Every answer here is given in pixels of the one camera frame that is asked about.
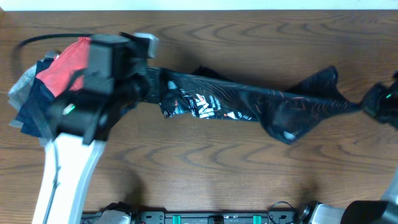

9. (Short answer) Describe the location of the folded grey garment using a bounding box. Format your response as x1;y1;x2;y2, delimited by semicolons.
7;51;59;111

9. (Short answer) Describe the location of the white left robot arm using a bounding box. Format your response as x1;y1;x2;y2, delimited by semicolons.
32;68;160;223

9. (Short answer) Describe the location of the black patterned cycling jersey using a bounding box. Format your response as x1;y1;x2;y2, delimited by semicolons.
147;66;360;144

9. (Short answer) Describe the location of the folded navy blue garment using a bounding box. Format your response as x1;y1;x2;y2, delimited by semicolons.
16;58;55;139

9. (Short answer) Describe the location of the folded red printed t-shirt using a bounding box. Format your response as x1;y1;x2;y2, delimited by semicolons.
36;37;91;96

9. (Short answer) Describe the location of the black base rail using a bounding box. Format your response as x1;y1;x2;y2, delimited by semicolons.
80;201;312;224

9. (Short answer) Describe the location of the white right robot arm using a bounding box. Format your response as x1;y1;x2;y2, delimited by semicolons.
295;74;397;224

